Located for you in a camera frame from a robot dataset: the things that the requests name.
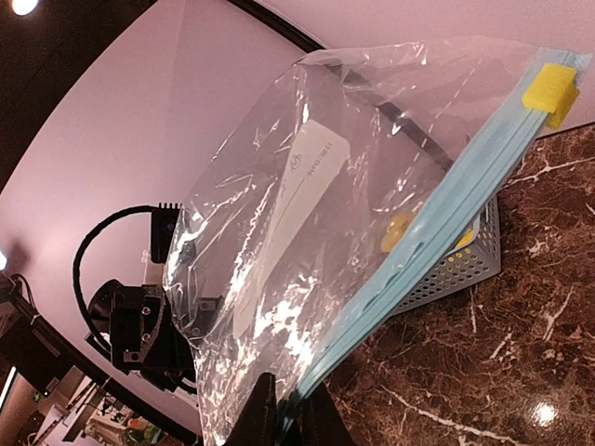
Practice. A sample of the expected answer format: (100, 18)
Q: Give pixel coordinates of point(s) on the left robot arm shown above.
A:
(116, 263)

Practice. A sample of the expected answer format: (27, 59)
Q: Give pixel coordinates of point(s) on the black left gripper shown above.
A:
(137, 323)

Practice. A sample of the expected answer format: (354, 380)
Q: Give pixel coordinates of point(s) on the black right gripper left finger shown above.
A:
(262, 411)

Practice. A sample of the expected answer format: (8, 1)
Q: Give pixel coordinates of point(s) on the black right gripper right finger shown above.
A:
(321, 423)

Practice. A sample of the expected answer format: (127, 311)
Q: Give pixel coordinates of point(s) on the blue perforated plastic basket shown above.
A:
(475, 258)

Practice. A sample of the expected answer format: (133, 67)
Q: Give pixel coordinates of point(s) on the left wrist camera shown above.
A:
(164, 219)

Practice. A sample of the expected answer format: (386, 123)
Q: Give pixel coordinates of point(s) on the yellow toy food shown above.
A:
(400, 224)

